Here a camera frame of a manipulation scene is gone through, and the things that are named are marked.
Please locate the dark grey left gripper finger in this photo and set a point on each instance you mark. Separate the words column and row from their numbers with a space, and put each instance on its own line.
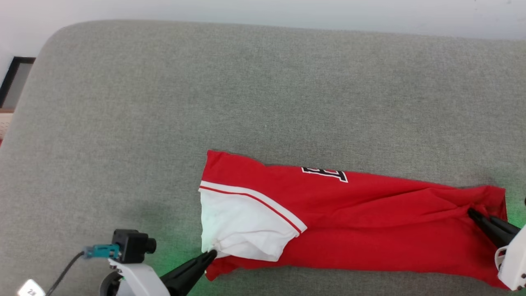
column 189, row 271

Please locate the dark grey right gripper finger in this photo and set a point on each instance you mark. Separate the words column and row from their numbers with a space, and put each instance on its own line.
column 507, row 228
column 491, row 230

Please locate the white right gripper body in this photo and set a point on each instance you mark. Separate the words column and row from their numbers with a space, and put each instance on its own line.
column 513, row 263

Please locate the white label tag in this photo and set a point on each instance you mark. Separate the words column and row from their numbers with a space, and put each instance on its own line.
column 32, row 289

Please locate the red and white jersey shirt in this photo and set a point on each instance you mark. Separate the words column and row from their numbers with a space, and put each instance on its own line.
column 370, row 222

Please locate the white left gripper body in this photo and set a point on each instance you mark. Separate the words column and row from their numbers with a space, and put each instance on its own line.
column 139, row 281

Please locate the black rectangular frame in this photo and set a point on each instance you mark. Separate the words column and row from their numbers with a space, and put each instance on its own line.
column 24, row 60

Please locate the grey fabric sofa seat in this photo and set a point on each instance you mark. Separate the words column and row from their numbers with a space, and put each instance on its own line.
column 205, row 102

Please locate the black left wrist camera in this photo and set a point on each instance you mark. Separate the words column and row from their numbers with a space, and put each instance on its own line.
column 129, row 244

